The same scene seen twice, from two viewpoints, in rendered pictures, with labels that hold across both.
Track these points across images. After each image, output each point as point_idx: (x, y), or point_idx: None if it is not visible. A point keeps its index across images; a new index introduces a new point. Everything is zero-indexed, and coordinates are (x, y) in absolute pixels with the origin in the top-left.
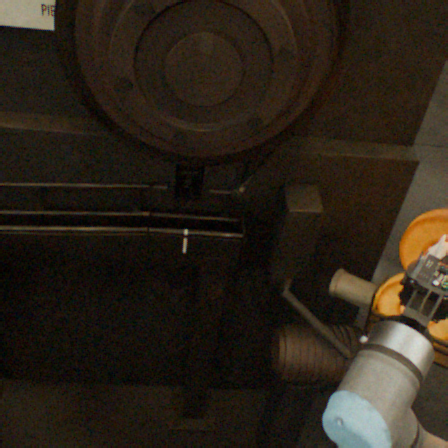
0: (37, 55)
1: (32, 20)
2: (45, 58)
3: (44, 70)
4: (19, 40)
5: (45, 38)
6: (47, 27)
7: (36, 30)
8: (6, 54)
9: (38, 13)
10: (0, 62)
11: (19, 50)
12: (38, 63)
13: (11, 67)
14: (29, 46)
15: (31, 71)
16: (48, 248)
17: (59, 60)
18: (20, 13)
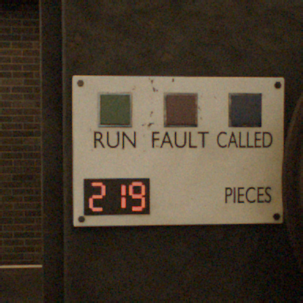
0: (203, 270)
1: (210, 212)
2: (215, 274)
3: (211, 293)
4: (181, 250)
5: (218, 242)
6: (230, 220)
7: (206, 232)
8: (158, 274)
9: (219, 201)
10: (148, 288)
11: (178, 266)
12: (204, 282)
13: (163, 294)
14: (194, 257)
15: (192, 297)
16: None
17: (235, 274)
18: (195, 203)
